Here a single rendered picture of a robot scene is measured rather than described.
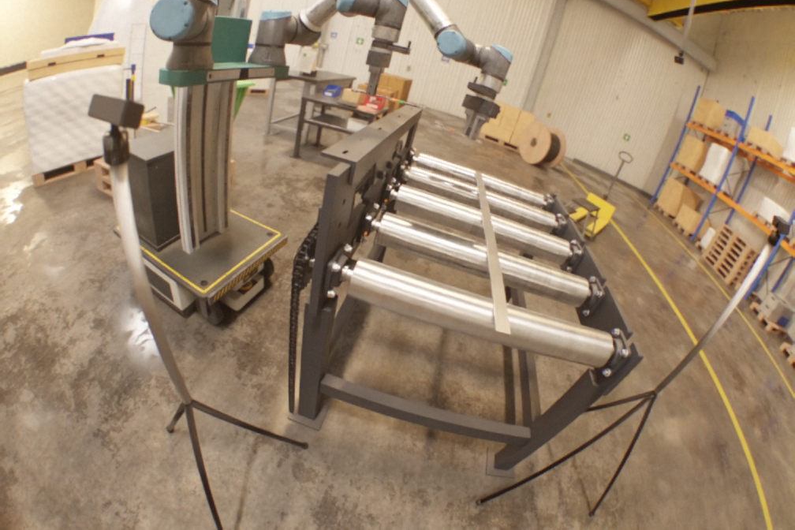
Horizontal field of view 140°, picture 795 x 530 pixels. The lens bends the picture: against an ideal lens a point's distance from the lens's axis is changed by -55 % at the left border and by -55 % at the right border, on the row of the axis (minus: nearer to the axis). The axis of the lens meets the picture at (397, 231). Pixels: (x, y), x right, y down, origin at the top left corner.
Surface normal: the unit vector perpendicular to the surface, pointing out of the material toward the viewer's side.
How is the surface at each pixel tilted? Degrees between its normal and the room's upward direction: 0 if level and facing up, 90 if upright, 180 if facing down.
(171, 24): 95
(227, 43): 90
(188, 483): 0
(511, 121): 90
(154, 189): 90
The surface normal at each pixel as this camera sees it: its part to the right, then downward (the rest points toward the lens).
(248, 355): 0.25, -0.83
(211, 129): 0.92, 0.36
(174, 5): 0.21, 0.61
